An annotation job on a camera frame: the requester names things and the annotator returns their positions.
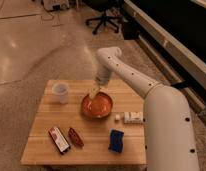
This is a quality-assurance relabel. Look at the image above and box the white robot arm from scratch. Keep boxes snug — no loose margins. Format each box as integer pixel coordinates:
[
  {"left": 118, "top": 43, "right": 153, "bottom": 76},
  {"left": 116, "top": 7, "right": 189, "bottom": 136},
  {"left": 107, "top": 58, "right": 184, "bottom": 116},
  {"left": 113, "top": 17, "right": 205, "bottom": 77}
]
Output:
[{"left": 95, "top": 46, "right": 200, "bottom": 171}]

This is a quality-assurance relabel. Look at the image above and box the translucent plastic cup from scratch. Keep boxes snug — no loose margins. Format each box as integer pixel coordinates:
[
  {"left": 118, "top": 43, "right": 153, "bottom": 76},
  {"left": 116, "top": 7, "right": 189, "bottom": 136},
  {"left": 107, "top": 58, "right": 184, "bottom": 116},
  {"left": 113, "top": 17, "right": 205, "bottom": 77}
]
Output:
[{"left": 52, "top": 82, "right": 69, "bottom": 104}]

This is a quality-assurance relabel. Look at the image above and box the dark red pepper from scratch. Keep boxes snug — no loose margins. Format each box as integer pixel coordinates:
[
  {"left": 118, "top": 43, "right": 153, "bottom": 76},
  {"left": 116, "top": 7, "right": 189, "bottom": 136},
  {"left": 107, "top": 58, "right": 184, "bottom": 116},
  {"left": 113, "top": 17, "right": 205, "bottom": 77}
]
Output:
[{"left": 68, "top": 127, "right": 84, "bottom": 147}]

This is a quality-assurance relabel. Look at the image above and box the orange ceramic bowl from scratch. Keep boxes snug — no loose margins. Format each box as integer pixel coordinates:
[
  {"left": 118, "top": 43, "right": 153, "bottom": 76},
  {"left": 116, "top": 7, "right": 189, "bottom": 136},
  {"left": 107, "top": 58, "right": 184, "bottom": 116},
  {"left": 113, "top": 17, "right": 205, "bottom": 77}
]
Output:
[{"left": 81, "top": 92, "right": 113, "bottom": 118}]

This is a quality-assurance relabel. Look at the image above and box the small white cube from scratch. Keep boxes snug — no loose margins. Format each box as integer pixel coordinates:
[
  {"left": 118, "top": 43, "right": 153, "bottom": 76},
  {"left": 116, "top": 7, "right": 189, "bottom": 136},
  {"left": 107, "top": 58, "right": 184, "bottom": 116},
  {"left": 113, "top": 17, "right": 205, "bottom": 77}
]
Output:
[{"left": 115, "top": 114, "right": 121, "bottom": 121}]

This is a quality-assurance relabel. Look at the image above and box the blue sponge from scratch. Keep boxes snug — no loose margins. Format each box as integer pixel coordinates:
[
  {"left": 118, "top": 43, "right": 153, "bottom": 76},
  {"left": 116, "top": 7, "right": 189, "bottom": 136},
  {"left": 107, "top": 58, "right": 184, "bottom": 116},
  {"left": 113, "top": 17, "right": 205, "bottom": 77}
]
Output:
[{"left": 108, "top": 130, "right": 124, "bottom": 153}]

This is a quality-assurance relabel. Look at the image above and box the black office chair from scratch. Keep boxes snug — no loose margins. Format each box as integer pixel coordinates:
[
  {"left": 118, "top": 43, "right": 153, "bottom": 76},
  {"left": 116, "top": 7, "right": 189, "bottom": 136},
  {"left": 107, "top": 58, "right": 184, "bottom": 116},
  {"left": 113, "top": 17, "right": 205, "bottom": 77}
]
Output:
[{"left": 82, "top": 0, "right": 121, "bottom": 35}]

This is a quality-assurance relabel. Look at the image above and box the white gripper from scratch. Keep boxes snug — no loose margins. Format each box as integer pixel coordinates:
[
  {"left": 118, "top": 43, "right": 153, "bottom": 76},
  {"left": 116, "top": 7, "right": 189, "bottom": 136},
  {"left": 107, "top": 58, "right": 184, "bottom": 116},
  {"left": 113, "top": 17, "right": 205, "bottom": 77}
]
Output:
[{"left": 89, "top": 76, "right": 109, "bottom": 99}]

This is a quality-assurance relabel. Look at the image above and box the wooden table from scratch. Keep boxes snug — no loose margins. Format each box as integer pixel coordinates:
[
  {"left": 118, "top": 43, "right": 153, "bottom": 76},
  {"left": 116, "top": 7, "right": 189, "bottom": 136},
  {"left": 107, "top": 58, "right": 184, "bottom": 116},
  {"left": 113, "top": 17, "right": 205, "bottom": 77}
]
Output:
[{"left": 21, "top": 80, "right": 146, "bottom": 166}]

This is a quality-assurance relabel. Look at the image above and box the white rectangular packet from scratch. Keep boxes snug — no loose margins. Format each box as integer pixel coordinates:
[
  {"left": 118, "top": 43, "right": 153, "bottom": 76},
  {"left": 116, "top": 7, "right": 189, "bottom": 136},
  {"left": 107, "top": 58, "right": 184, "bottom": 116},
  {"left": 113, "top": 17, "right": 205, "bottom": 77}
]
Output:
[{"left": 124, "top": 112, "right": 143, "bottom": 124}]

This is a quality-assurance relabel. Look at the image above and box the red and white box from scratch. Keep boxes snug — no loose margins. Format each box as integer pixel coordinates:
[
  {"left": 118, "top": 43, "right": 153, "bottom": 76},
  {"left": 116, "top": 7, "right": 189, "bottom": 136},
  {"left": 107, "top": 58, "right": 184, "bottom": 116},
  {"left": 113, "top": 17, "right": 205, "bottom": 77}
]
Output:
[{"left": 49, "top": 127, "right": 71, "bottom": 154}]

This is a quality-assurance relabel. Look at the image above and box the long workbench edge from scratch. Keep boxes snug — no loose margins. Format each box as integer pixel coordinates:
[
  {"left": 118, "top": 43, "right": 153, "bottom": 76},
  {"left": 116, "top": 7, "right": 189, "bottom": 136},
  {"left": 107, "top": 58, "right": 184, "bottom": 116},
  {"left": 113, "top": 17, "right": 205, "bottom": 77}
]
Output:
[{"left": 123, "top": 0, "right": 206, "bottom": 126}]

